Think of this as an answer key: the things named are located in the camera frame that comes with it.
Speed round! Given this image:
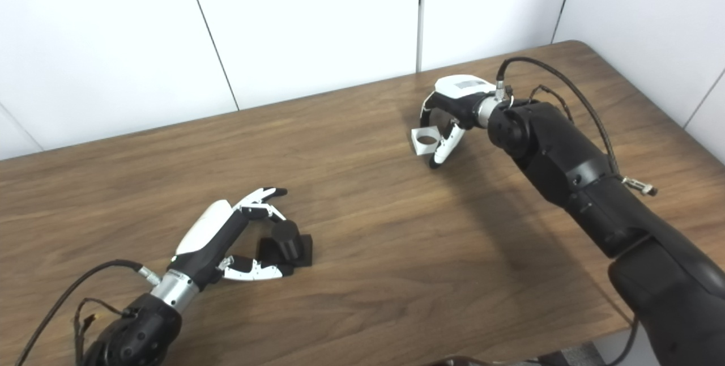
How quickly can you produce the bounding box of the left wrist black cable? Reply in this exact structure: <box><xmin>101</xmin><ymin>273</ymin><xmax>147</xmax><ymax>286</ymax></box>
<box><xmin>14</xmin><ymin>259</ymin><xmax>162</xmax><ymax>366</ymax></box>

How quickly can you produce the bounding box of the left arm thin wire bundle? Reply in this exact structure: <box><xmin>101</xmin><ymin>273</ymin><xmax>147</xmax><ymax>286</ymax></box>
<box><xmin>72</xmin><ymin>297</ymin><xmax>134</xmax><ymax>355</ymax></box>

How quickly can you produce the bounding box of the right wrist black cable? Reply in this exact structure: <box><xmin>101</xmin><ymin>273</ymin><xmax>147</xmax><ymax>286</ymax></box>
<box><xmin>496</xmin><ymin>56</ymin><xmax>659</xmax><ymax>197</ymax></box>

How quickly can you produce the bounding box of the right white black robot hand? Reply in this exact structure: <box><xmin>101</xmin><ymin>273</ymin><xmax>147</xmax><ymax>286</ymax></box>
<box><xmin>419</xmin><ymin>74</ymin><xmax>499</xmax><ymax>169</ymax></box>

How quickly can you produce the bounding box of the black peg with square base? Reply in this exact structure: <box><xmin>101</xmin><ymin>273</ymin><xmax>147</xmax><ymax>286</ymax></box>
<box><xmin>256</xmin><ymin>219</ymin><xmax>314</xmax><ymax>269</ymax></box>

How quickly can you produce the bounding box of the right arm thin wire bundle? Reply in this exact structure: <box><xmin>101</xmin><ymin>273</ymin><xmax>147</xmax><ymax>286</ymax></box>
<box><xmin>528</xmin><ymin>84</ymin><xmax>574</xmax><ymax>124</ymax></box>

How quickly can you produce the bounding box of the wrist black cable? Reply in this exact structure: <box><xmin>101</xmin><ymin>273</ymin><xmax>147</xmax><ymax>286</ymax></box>
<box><xmin>14</xmin><ymin>259</ymin><xmax>162</xmax><ymax>366</ymax></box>
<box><xmin>496</xmin><ymin>56</ymin><xmax>659</xmax><ymax>197</ymax></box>

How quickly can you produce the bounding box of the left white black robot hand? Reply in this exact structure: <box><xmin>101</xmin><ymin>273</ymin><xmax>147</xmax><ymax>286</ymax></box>
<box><xmin>167</xmin><ymin>186</ymin><xmax>295</xmax><ymax>290</ymax></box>

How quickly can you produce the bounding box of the white square piece with hole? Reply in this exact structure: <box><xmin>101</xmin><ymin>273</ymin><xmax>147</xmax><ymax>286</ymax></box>
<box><xmin>411</xmin><ymin>124</ymin><xmax>443</xmax><ymax>157</ymax></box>

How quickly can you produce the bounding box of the arm thin wire bundle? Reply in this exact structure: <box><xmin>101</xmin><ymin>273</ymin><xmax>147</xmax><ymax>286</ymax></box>
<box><xmin>528</xmin><ymin>84</ymin><xmax>574</xmax><ymax>124</ymax></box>
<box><xmin>72</xmin><ymin>297</ymin><xmax>134</xmax><ymax>355</ymax></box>

